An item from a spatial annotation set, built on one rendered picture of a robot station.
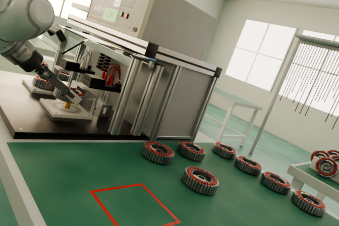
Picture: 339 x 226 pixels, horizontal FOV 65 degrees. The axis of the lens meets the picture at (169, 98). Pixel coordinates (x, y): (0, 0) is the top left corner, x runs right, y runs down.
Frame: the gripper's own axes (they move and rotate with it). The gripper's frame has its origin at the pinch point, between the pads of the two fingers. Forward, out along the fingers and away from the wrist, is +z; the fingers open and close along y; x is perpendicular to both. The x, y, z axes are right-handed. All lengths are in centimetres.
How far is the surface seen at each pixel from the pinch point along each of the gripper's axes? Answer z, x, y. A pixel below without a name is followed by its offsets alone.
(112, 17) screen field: -4.9, 34.2, -10.0
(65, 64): 0.6, 8.1, -21.2
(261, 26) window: 459, 472, -328
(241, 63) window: 516, 374, -344
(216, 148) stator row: 53, 24, 32
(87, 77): 0.6, 8.6, -0.2
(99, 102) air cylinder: 11.5, 5.0, 1.4
